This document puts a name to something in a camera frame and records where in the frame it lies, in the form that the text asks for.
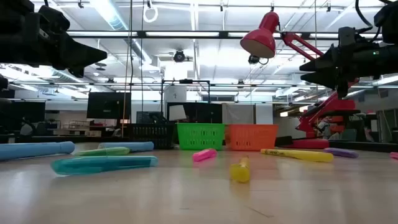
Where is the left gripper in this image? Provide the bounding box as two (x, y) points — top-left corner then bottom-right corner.
(0, 0), (108, 78)

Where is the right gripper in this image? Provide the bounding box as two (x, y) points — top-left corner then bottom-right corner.
(300, 43), (398, 99)

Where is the yellow marker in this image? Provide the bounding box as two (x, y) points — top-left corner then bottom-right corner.
(229, 155), (251, 184)
(260, 148), (335, 163)

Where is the teal marker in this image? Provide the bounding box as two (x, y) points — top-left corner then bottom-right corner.
(50, 155), (160, 176)

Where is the black monitor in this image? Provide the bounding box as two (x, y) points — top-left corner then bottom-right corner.
(86, 91), (132, 120)

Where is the black overhead light bar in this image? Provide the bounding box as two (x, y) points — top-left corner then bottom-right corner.
(67, 30), (385, 40)

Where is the red desk lamp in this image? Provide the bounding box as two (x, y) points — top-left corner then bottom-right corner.
(239, 11), (358, 149)

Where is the purple marker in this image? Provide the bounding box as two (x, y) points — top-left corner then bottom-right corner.
(323, 147), (359, 159)

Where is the white panel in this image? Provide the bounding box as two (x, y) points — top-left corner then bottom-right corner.
(221, 103), (274, 125)

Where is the orange plastic basket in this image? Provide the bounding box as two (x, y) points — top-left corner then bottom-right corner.
(226, 124), (279, 152)

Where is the green marker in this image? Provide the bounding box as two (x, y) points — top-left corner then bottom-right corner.
(73, 146), (131, 157)

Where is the black plastic basket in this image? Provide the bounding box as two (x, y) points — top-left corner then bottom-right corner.
(126, 123), (175, 150)

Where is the white board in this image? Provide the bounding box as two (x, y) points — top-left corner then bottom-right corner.
(169, 105), (188, 122)

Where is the black cabinet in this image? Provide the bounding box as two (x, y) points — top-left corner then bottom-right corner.
(166, 101), (223, 124)

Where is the green plastic basket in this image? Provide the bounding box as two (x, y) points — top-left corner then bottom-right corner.
(176, 123), (226, 151)

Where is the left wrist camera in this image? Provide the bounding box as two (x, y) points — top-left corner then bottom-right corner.
(37, 4), (71, 34)

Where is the black hanging cable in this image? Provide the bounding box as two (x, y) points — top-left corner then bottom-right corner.
(140, 0), (145, 113)
(128, 0), (134, 94)

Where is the yellow hanging cable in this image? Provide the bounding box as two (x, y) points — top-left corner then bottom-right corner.
(121, 39), (130, 138)

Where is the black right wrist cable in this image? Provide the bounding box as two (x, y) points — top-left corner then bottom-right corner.
(354, 0), (374, 34)

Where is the black ceiling camera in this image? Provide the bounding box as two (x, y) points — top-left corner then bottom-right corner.
(173, 49), (187, 63)
(248, 54), (270, 65)

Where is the white cable ring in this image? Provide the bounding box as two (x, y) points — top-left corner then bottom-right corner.
(143, 6), (159, 24)

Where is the black background rig frame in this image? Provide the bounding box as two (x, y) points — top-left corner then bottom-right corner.
(160, 79), (211, 125)

